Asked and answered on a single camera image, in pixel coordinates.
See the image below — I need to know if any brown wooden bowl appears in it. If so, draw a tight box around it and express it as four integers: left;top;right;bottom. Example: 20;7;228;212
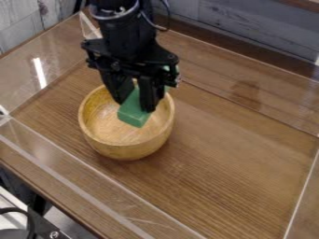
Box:
77;85;176;161

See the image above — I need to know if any black cable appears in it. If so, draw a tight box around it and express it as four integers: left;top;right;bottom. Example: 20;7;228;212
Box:
0;207;36;239

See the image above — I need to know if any clear acrylic tray wall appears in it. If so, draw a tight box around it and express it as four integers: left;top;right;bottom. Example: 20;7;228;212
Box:
0;18;319;239

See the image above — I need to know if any black metal table frame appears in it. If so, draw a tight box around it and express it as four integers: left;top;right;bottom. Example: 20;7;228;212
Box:
0;167;89;239

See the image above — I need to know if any clear acrylic corner bracket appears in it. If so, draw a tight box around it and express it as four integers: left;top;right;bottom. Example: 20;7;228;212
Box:
79;12;103;39

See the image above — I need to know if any green rectangular block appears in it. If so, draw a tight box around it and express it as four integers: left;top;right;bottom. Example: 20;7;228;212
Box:
116;64;180;129

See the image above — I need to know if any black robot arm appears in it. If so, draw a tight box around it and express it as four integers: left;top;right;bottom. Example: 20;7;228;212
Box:
81;0;179;112

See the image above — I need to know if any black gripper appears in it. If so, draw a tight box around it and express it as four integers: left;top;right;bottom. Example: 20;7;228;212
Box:
81;12;179;113

